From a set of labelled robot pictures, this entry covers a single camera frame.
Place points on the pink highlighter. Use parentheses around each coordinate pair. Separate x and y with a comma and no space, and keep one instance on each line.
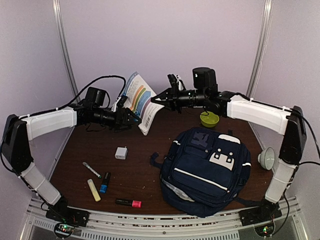
(128,202)

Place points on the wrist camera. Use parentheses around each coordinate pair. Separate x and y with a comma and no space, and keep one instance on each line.
(176,82)
(119,103)

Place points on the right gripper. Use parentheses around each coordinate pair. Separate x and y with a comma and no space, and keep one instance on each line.
(172,101)

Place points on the aluminium post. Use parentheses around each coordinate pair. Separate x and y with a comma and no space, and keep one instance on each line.
(261,47)
(63,43)

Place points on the right aluminium post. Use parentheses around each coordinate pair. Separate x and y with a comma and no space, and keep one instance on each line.
(261,47)

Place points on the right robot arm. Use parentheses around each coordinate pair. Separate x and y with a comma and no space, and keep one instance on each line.
(288,122)

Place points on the silver grey marker pen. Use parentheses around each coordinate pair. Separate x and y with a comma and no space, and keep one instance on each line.
(92,170)

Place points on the yellow highlighter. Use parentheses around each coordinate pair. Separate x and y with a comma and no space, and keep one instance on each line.
(93,190)

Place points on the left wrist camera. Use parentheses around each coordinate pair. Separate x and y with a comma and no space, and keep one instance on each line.
(119,103)

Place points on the aluminium front rail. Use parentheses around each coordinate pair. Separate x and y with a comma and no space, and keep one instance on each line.
(225,225)

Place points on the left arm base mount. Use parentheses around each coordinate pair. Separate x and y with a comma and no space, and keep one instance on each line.
(74,217)

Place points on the navy blue backpack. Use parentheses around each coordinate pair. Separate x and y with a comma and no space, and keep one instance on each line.
(204,171)

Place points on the white colourful brochure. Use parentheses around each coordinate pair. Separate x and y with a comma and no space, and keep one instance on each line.
(139,95)

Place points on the left aluminium post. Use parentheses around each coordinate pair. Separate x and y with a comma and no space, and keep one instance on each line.
(63,43)

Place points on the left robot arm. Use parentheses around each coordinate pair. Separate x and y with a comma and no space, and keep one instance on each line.
(19,131)

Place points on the grey white bowl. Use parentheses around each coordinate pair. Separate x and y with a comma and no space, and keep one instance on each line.
(266,158)

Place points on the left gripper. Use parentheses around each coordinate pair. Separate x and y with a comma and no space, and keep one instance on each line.
(119,122)

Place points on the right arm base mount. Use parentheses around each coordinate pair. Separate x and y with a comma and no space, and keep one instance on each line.
(258,215)

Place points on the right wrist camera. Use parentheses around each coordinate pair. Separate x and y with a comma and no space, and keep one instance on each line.
(176,82)

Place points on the white charger cube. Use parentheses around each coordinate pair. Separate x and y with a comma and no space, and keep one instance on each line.
(121,153)

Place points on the green bowl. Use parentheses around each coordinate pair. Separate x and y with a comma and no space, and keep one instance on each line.
(209,119)

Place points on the blue highlighter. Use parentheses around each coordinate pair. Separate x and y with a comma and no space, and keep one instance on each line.
(105,183)

